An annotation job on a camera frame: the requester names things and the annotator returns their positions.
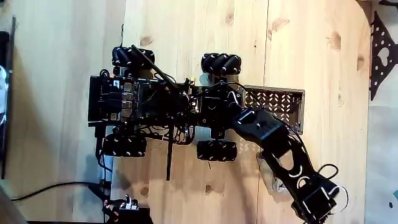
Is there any arm wire bundle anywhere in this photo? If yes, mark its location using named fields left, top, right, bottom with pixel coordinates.
left=317, top=163, right=349, bottom=215

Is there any black mobile robot chassis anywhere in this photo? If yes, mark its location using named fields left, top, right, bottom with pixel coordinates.
left=88, top=70, right=240, bottom=147

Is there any black perforated star bracket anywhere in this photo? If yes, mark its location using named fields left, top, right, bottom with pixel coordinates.
left=369, top=11, right=398, bottom=102

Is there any black rod antenna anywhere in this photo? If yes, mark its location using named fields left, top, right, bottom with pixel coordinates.
left=165, top=118, right=175, bottom=182
left=131, top=44, right=187, bottom=94

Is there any black mecanum wheel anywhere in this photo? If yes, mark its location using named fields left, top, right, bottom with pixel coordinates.
left=201, top=53, right=243, bottom=77
left=196, top=139, right=239, bottom=163
left=111, top=46, right=155, bottom=69
left=101, top=133, right=148, bottom=158

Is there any black power cable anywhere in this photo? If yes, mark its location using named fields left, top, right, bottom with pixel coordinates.
left=95, top=123, right=113, bottom=175

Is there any black perforated metal basket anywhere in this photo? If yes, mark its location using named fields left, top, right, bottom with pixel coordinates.
left=241, top=85, right=306, bottom=135

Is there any black monitor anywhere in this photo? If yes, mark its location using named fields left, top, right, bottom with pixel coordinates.
left=0, top=15, right=17, bottom=180

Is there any long black cable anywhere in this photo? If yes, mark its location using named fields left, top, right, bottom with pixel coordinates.
left=11, top=181, right=109, bottom=203

